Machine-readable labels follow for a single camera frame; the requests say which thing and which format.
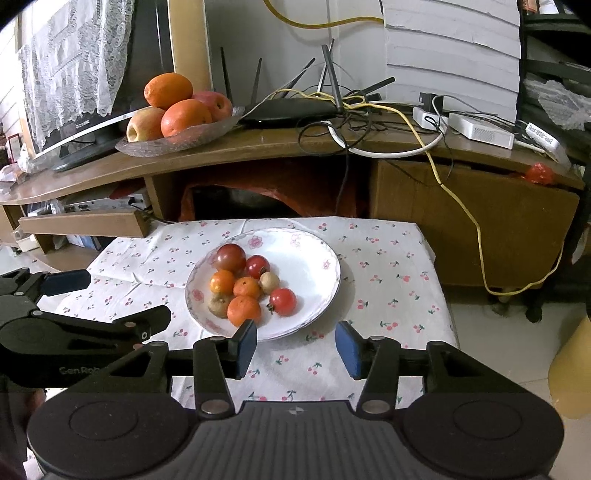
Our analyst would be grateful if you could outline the white stacked boards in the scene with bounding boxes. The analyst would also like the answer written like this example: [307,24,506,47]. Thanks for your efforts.
[383,0,523,123]

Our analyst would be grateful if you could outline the large orange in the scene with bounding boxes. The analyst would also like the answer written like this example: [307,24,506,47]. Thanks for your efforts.
[161,99,213,138]
[143,72,194,110]

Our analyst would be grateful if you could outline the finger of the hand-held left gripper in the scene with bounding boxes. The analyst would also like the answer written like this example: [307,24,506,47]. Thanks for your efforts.
[0,268,92,320]
[0,304,172,354]

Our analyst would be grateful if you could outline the brown kiwi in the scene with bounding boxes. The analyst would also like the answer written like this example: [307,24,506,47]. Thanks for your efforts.
[208,293,234,319]

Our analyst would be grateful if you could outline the white power adapter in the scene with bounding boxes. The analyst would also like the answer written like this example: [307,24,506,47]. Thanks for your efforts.
[412,106,448,130]

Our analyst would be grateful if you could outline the dark red tomato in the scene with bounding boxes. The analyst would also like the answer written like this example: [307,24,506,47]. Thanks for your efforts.
[213,243,247,272]

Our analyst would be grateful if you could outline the white rectangular box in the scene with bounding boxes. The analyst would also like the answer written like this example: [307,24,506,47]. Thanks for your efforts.
[448,112,516,150]

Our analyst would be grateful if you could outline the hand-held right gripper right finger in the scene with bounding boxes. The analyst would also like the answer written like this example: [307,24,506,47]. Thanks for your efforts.
[335,320,518,415]

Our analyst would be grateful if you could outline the wooden television stand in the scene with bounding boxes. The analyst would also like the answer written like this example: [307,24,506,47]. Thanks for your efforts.
[0,119,585,296]

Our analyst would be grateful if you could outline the yellow apple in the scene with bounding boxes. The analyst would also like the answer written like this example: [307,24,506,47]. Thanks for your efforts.
[126,107,166,142]

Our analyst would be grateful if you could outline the black television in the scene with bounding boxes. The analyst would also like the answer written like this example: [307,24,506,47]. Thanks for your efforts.
[18,0,172,174]

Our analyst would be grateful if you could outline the white patterned device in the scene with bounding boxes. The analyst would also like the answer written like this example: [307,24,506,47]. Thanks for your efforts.
[524,121,572,165]

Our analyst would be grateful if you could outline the glass fruit dish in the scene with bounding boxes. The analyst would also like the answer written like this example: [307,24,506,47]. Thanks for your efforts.
[115,105,246,159]

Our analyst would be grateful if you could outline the large mandarin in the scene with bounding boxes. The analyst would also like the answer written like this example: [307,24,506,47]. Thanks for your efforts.
[226,295,262,327]

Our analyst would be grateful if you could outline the white cable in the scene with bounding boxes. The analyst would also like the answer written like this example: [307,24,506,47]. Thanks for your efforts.
[323,119,457,160]

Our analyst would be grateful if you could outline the yellow trash bin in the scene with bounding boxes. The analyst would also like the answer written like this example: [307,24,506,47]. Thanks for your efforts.
[549,318,591,420]

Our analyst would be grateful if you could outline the black router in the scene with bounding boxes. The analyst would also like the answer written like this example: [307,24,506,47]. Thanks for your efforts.
[219,39,397,128]

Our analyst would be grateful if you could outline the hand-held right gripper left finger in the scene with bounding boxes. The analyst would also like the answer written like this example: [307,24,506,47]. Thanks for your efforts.
[92,318,258,418]

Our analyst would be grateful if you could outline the white floral plate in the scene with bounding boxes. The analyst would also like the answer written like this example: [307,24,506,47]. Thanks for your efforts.
[185,227,342,342]

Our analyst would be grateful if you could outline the red apple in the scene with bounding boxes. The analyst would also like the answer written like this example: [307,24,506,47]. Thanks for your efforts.
[191,90,234,123]

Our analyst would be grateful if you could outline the small mandarin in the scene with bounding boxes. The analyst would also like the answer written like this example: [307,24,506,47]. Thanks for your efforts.
[209,270,237,295]
[232,276,263,300]

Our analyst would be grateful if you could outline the small red object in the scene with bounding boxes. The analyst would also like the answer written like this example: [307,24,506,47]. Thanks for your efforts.
[526,162,555,186]

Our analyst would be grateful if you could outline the white lace cloth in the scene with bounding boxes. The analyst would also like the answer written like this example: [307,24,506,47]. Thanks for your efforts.
[17,0,136,151]

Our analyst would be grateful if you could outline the cherry print tablecloth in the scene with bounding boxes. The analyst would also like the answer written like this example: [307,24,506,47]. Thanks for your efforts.
[36,216,461,416]

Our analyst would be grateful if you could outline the red tomato with stem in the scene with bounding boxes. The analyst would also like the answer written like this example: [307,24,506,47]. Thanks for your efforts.
[267,288,297,317]

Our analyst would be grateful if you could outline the clear plastic wrap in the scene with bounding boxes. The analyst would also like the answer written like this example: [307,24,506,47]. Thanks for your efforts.
[522,78,591,131]

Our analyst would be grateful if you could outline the yellow cable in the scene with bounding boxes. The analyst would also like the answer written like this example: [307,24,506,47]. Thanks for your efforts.
[263,0,567,296]

